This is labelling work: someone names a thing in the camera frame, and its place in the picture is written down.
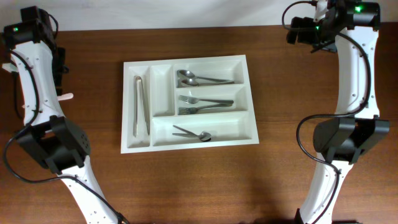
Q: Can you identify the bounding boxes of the long steel tongs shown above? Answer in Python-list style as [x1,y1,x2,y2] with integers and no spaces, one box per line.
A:
[132,75,150,138]

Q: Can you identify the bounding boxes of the large steel spoon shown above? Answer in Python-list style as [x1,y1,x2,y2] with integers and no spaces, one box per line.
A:
[178,79,235,88]
[177,70,229,82]

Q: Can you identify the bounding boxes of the steel fork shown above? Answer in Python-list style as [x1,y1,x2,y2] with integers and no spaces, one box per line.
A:
[178,104,232,115]
[178,95,234,105]

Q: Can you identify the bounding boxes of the small steel teaspoon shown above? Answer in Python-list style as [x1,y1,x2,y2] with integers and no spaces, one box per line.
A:
[173,132,211,142]
[173,125,198,135]

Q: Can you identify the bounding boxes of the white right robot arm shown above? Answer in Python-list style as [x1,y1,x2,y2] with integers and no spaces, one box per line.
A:
[284,0,390,223]

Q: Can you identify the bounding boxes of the white plastic cutlery tray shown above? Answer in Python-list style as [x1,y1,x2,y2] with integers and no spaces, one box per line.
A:
[121,55,259,154]

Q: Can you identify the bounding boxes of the steel fork in tray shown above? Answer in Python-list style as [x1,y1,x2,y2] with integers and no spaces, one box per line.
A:
[178,104,232,115]

